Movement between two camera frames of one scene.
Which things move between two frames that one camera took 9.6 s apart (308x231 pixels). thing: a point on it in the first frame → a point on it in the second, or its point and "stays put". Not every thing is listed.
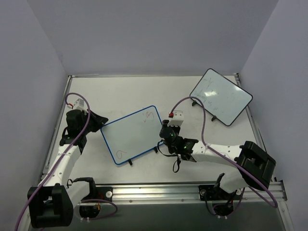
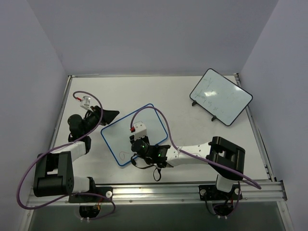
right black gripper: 167,123 → 134,139
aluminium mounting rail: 182,194 stays put
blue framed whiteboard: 133,134 stays put
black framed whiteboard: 223,99 stays put
